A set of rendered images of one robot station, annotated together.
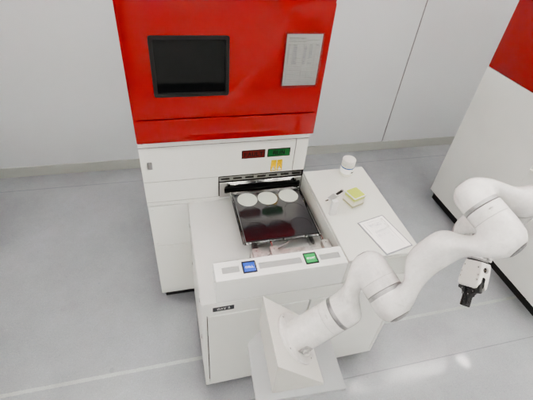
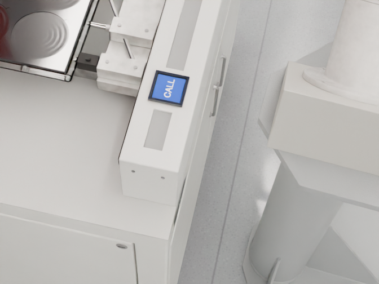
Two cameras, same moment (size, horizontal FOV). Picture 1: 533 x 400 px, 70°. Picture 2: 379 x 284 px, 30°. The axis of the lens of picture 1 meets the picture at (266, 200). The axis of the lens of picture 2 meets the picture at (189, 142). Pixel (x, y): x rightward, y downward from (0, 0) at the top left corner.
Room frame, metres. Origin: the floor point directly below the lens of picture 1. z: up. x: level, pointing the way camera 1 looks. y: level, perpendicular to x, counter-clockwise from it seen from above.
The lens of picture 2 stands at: (0.68, 0.56, 1.93)
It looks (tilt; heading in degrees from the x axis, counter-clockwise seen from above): 63 degrees down; 296
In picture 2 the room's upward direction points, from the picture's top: 5 degrees clockwise
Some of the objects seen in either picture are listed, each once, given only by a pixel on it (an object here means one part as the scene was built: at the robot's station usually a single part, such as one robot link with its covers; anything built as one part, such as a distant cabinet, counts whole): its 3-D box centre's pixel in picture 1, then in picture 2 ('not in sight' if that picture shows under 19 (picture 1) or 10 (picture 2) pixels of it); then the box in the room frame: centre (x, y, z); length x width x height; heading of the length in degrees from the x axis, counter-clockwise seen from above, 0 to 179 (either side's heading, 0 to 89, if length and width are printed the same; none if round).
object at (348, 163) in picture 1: (347, 166); not in sight; (1.67, -0.41, 1.01); 0.07 x 0.07 x 0.10
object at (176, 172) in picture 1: (227, 167); not in sight; (1.53, 0.21, 1.02); 0.82 x 0.03 x 0.40; 108
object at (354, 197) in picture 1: (354, 198); not in sight; (1.43, -0.42, 1.00); 0.07 x 0.07 x 0.07; 36
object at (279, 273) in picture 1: (279, 273); (185, 47); (1.01, -0.09, 0.89); 0.55 x 0.09 x 0.14; 108
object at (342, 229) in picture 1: (353, 217); not in sight; (1.40, -0.44, 0.89); 0.62 x 0.35 x 0.14; 18
